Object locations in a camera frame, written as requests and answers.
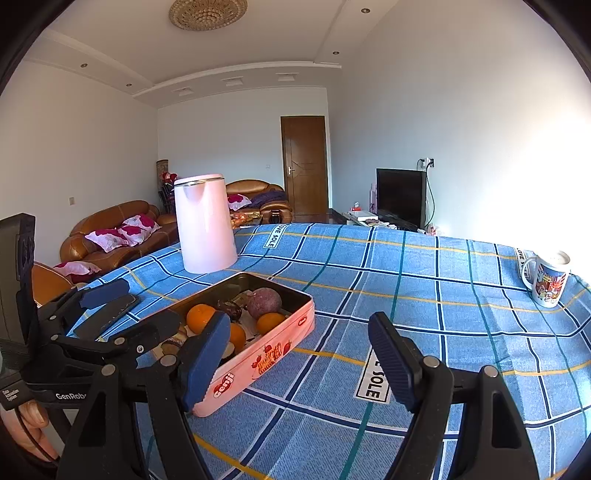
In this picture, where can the black television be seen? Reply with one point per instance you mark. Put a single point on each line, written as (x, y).
(400, 196)

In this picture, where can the pink electric kettle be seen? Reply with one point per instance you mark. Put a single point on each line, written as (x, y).
(205, 226)

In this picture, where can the white red floral cushion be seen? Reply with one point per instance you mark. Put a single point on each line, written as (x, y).
(76, 267)
(105, 240)
(239, 201)
(138, 225)

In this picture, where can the brown leather armchair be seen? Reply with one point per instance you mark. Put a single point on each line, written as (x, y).
(46, 284)

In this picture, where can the blue plaid tablecloth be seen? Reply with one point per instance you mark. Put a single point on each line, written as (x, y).
(415, 286)

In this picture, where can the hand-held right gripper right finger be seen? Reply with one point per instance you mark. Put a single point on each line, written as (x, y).
(392, 355)

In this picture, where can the white wall socket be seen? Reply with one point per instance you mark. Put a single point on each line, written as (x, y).
(427, 162)

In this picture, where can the brown wooden door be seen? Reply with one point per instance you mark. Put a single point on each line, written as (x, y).
(304, 166)

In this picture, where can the low television stand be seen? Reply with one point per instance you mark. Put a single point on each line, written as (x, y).
(364, 218)

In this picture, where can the brown leather sofa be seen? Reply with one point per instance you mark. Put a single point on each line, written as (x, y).
(277, 214)
(92, 221)

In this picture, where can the tall vase with flowers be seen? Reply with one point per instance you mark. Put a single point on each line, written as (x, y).
(164, 184)

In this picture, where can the purple blanket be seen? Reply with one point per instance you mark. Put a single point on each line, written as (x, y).
(268, 199)

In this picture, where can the pink tin box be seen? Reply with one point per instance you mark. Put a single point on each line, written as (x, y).
(272, 355)

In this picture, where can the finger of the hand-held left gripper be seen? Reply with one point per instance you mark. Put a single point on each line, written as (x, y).
(147, 334)
(104, 293)

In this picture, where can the purple round fruit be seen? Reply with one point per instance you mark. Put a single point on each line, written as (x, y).
(264, 302)

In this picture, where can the orange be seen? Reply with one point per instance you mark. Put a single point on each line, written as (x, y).
(201, 318)
(271, 323)
(238, 338)

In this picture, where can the dark brown mangosteen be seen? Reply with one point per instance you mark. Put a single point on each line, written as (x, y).
(230, 310)

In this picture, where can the black flat object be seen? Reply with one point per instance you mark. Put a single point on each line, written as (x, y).
(108, 316)

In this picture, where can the round ceiling lamp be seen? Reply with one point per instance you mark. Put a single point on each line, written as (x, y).
(207, 13)

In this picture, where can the person's left hand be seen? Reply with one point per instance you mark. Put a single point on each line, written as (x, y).
(34, 415)

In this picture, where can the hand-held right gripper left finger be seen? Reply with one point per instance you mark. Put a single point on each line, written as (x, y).
(207, 364)

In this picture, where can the white cartoon print mug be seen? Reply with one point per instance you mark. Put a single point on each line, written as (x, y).
(547, 281)

